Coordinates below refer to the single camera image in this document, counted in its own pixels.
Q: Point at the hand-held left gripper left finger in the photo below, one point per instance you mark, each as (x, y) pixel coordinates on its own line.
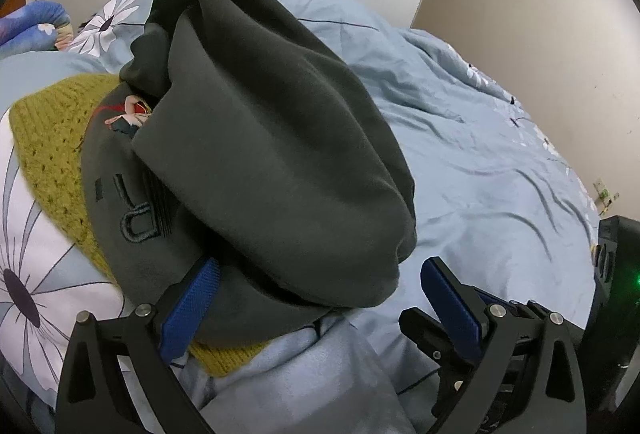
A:
(192, 304)

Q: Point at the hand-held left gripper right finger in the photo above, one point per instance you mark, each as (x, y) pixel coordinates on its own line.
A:
(450, 309)

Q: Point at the dark grey sweatshirt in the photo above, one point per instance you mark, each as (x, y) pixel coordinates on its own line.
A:
(280, 138)

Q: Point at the light blue floral duvet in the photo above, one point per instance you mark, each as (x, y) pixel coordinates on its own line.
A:
(475, 163)

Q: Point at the yellow-green knit sweater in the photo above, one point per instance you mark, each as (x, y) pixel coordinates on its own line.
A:
(50, 138)

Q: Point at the dark blue floral pillow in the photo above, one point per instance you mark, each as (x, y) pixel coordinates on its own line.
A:
(30, 21)

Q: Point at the small white wall fitting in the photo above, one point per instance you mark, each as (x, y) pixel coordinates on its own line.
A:
(604, 196)

